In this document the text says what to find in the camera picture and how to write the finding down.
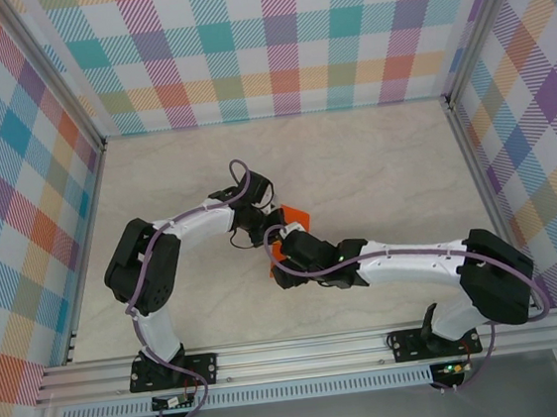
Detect orange paper sheet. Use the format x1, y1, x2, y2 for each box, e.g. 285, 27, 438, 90
261, 202, 317, 278

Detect right circuit board green light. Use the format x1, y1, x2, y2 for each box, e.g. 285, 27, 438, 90
434, 359, 471, 379

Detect black left circuit board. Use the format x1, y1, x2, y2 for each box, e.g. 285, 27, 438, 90
150, 390, 197, 413

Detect thin black left gripper cable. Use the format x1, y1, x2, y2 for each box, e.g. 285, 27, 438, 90
228, 225, 257, 251

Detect aluminium mounting rail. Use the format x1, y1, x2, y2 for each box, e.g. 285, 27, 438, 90
30, 306, 557, 408

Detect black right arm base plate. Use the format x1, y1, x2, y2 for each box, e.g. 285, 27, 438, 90
386, 320, 485, 366

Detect slotted white cable tray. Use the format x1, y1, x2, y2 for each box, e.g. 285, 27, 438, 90
58, 367, 436, 417

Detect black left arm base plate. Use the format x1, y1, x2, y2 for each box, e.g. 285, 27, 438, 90
126, 350, 222, 396

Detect aluminium table side rail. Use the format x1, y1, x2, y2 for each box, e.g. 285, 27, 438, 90
40, 139, 131, 367
438, 88, 542, 319

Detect aluminium frame post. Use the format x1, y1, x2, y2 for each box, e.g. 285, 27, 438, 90
433, 0, 541, 107
0, 0, 109, 162

